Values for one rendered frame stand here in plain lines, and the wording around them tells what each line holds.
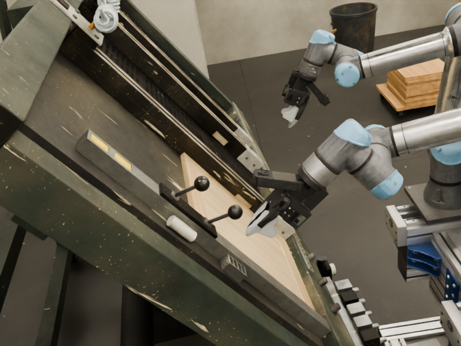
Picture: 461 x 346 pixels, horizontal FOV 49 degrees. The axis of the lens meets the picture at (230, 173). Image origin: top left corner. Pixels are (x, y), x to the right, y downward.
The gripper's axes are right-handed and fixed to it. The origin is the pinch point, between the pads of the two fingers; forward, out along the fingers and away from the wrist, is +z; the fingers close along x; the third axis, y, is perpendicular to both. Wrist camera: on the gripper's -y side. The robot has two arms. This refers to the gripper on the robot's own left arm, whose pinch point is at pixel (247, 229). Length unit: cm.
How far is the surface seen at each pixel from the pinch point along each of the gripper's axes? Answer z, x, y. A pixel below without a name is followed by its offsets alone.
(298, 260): 20, 52, 45
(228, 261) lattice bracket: 13.3, 6.5, 5.3
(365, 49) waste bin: -65, 464, 145
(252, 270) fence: 13.6, 11.0, 14.3
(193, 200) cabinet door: 13.5, 25.2, -7.5
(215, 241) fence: 11.8, 8.5, -0.4
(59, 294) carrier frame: 164, 141, 4
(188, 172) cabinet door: 14.0, 42.3, -10.0
